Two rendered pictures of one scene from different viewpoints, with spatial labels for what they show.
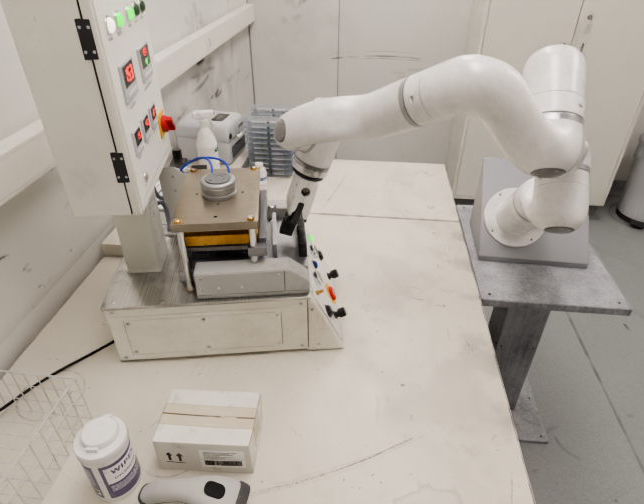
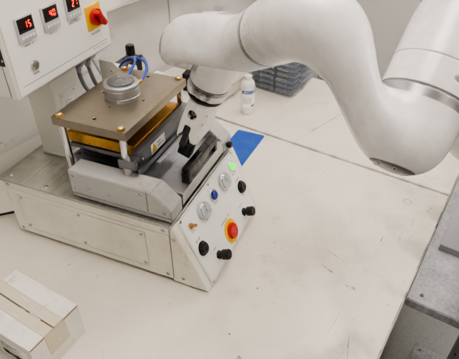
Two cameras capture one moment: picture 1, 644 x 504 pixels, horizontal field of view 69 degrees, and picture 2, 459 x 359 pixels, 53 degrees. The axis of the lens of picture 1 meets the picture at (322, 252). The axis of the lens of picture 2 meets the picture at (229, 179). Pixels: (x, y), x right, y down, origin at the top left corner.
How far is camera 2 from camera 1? 0.48 m
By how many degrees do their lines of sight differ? 22
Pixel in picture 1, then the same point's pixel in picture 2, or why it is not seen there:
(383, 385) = (219, 349)
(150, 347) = (40, 225)
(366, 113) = (222, 38)
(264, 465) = not seen: outside the picture
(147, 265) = (58, 149)
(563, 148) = (399, 137)
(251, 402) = (63, 310)
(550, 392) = not seen: outside the picture
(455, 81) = (269, 13)
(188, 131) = not seen: hidden behind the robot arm
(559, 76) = (438, 29)
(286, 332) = (151, 255)
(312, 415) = (130, 347)
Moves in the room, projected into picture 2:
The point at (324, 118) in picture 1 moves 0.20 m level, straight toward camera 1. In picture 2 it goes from (185, 36) to (104, 85)
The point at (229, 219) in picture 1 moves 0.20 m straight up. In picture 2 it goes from (102, 125) to (83, 25)
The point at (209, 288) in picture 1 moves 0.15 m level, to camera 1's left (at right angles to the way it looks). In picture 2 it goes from (81, 187) to (31, 169)
